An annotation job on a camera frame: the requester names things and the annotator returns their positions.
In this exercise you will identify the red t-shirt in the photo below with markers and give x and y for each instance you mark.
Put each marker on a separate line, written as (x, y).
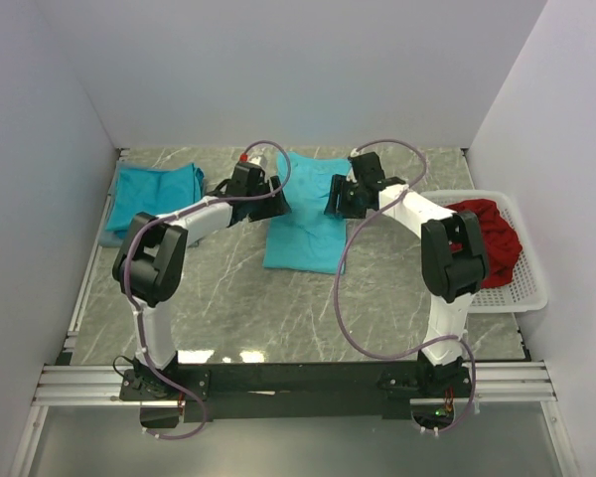
(501, 241)

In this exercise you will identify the folded teal t-shirt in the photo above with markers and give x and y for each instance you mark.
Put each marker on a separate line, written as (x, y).
(149, 199)

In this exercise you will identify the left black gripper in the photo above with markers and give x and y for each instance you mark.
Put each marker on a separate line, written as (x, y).
(276, 206)

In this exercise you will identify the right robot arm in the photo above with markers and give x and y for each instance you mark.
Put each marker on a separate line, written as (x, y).
(454, 261)

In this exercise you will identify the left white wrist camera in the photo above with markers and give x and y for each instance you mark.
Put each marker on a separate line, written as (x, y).
(258, 160)

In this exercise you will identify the turquoise t-shirt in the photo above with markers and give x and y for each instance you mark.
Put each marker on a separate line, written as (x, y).
(307, 239)

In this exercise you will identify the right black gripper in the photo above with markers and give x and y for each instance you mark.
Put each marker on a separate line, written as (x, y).
(339, 186)

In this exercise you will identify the folded grey t-shirt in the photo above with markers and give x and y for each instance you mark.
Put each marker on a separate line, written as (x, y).
(111, 238)

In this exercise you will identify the black base beam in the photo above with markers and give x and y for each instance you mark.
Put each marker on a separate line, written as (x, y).
(207, 392)

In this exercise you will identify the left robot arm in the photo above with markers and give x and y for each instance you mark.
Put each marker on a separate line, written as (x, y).
(149, 265)

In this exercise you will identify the white plastic basket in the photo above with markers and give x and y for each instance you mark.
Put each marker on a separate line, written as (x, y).
(527, 292)

